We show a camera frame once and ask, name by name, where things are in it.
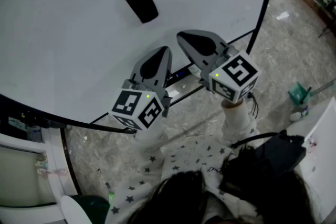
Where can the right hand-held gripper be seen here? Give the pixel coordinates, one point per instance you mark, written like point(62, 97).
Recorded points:
point(240, 70)

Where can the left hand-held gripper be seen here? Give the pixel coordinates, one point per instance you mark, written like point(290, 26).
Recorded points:
point(127, 102)

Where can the black rectangular eraser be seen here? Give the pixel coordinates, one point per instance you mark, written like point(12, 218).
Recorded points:
point(141, 4)

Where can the black shoulder bag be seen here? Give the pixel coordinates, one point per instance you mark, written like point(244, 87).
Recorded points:
point(278, 154)

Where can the person's right forearm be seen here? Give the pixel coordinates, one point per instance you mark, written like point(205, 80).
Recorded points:
point(236, 120)

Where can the person's left forearm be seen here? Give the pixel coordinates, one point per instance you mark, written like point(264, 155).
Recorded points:
point(151, 165)

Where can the blue marker pen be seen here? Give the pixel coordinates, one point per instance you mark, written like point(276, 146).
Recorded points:
point(181, 74)

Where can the person's star-patterned white top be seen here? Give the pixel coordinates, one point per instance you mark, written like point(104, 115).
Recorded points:
point(189, 157)

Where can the green plastic dustpan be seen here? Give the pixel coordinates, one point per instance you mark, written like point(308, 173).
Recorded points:
point(298, 94)

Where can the small white bottle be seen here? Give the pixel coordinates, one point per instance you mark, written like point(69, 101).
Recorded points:
point(295, 116)

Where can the green bottle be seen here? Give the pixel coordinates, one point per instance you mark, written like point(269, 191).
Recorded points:
point(111, 195)

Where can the clear plastic container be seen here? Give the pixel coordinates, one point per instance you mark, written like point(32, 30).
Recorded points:
point(34, 133)

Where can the black electronic device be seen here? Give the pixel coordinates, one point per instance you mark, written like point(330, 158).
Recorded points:
point(15, 116)

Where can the white stained table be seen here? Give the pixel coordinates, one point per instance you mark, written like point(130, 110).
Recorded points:
point(323, 152)

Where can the white shelf cabinet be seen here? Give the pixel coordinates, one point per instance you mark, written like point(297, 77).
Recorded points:
point(18, 173)

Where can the white board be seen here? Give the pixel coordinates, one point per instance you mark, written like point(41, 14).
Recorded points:
point(78, 34)

